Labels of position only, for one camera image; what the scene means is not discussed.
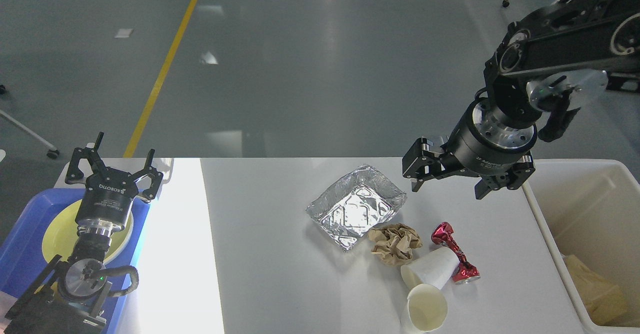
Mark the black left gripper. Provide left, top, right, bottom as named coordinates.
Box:
left=64, top=132, right=163, bottom=236

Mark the yellow translucent plate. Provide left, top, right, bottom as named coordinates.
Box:
left=41, top=199, right=135, bottom=265

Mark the white office chair left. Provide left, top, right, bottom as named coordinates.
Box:
left=0, top=110, right=60, bottom=160

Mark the white paper cup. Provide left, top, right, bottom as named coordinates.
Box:
left=400, top=247, right=459, bottom=290
left=400, top=283, right=448, bottom=334

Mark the red crumpled wrapper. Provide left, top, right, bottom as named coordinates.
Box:
left=430, top=221, right=481, bottom=285

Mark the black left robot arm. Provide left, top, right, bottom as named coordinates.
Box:
left=4, top=132, right=163, bottom=334

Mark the square aluminium foil tray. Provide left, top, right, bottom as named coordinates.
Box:
left=305, top=164, right=407, bottom=253

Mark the white plastic waste bin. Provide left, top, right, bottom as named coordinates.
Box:
left=522, top=159, right=640, bottom=334

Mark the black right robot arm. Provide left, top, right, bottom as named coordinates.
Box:
left=402, top=0, right=639, bottom=200

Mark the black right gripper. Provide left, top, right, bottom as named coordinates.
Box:
left=402, top=98, right=538, bottom=200

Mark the crumpled brown paper ball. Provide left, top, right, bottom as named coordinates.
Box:
left=366, top=223, right=423, bottom=267

